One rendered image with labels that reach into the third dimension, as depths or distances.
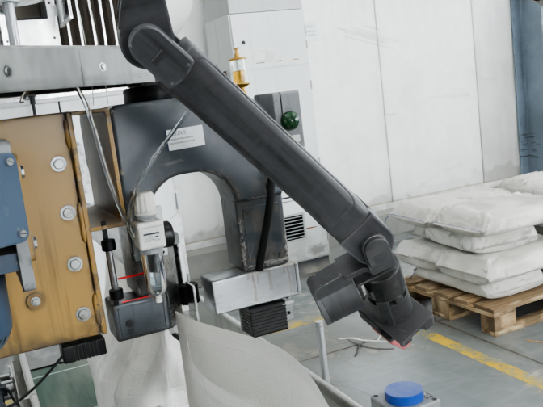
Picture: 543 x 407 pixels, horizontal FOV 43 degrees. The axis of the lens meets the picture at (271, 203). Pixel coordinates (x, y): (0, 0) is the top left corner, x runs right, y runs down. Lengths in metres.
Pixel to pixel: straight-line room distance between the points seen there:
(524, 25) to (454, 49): 0.77
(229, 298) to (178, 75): 0.43
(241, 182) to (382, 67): 4.98
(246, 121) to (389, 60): 5.24
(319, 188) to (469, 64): 5.70
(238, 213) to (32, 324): 0.33
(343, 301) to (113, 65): 0.44
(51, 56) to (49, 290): 0.32
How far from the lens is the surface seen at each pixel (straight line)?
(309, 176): 0.85
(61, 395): 2.62
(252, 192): 1.05
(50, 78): 0.86
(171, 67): 0.74
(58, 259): 0.99
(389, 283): 0.95
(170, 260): 1.04
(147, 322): 1.03
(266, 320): 1.10
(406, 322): 1.02
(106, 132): 0.99
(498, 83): 6.73
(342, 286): 0.94
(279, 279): 1.09
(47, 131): 0.98
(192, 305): 1.06
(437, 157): 6.30
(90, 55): 0.92
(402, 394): 1.12
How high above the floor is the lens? 1.33
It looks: 9 degrees down
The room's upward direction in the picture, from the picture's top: 7 degrees counter-clockwise
